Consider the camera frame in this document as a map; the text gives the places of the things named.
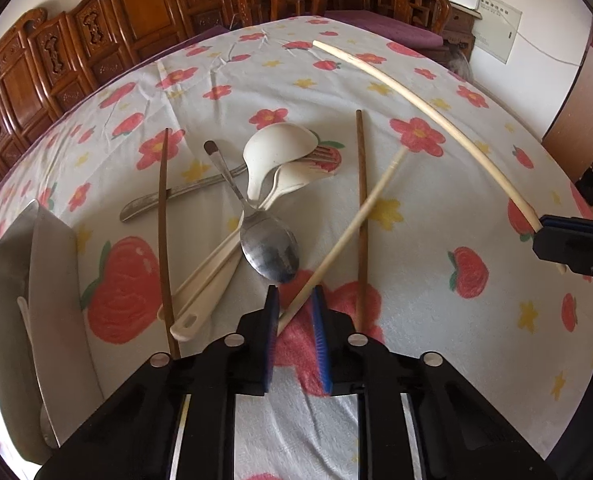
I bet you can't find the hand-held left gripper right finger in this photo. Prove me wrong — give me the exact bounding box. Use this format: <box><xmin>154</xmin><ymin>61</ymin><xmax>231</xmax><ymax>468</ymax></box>
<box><xmin>313</xmin><ymin>285</ymin><xmax>560</xmax><ymax>480</ymax></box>

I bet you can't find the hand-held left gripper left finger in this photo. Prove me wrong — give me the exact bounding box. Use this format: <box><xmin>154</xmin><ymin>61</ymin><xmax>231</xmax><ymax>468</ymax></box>
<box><xmin>34</xmin><ymin>285</ymin><xmax>280</xmax><ymax>480</ymax></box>

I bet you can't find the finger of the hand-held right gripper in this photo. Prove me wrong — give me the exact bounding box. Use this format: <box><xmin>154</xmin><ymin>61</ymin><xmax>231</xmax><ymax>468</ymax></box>
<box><xmin>532</xmin><ymin>227</ymin><xmax>593</xmax><ymax>277</ymax></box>
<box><xmin>540</xmin><ymin>214</ymin><xmax>593</xmax><ymax>237</ymax></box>

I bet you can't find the metal spoon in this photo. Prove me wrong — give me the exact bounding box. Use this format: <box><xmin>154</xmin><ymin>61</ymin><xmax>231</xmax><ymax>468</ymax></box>
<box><xmin>204</xmin><ymin>141</ymin><xmax>300</xmax><ymax>284</ymax></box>

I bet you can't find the light wooden chopstick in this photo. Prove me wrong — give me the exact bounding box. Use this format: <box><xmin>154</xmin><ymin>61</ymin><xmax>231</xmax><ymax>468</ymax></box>
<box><xmin>276</xmin><ymin>147</ymin><xmax>408</xmax><ymax>336</ymax></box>
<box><xmin>312</xmin><ymin>40</ymin><xmax>568</xmax><ymax>275</ymax></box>

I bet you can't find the dark brown chopstick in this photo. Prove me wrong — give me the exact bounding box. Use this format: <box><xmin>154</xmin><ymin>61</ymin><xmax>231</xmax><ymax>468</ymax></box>
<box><xmin>158</xmin><ymin>128</ymin><xmax>182</xmax><ymax>360</ymax></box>
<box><xmin>355</xmin><ymin>110</ymin><xmax>370</xmax><ymax>336</ymax></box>

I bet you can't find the cream plastic fork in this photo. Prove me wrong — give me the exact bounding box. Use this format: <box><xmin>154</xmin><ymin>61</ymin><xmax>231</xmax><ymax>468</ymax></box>
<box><xmin>157</xmin><ymin>146</ymin><xmax>344</xmax><ymax>322</ymax></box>

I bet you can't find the large cream plastic spoon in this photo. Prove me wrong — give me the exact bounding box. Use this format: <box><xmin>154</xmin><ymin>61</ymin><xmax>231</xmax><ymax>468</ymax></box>
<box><xmin>170</xmin><ymin>124</ymin><xmax>318</xmax><ymax>344</ymax></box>

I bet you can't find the metal tray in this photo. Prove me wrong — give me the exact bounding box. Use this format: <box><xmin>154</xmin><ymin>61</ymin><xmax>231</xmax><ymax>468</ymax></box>
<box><xmin>0</xmin><ymin>199</ymin><xmax>105</xmax><ymax>464</ymax></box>

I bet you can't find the brown wooden cabinet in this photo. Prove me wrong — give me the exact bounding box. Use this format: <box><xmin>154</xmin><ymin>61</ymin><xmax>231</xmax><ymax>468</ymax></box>
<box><xmin>543</xmin><ymin>45</ymin><xmax>593</xmax><ymax>184</ymax></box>

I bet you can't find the floral tablecloth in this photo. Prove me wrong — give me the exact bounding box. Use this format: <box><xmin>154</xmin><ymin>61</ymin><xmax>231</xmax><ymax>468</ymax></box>
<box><xmin>0</xmin><ymin>15</ymin><xmax>593</xmax><ymax>480</ymax></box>

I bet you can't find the wooden side cabinet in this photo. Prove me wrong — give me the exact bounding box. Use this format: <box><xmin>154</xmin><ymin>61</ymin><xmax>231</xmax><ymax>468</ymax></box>
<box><xmin>445</xmin><ymin>2</ymin><xmax>477</xmax><ymax>61</ymax></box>

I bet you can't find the purple cloth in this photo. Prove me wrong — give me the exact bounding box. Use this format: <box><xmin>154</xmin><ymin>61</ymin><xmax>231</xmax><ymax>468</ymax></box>
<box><xmin>126</xmin><ymin>7</ymin><xmax>450</xmax><ymax>68</ymax></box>

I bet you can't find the wooden armchair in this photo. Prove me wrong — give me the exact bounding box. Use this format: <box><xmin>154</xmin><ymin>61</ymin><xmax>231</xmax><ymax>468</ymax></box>
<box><xmin>216</xmin><ymin>0</ymin><xmax>323</xmax><ymax>28</ymax></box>

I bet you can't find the long carved wooden bench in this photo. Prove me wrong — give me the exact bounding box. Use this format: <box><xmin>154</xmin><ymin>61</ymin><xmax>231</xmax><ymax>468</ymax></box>
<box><xmin>0</xmin><ymin>0</ymin><xmax>230</xmax><ymax>201</ymax></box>

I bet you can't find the white wall panel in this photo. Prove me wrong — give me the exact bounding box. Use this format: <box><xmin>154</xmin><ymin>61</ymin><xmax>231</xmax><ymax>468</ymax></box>
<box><xmin>475</xmin><ymin>0</ymin><xmax>523</xmax><ymax>64</ymax></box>

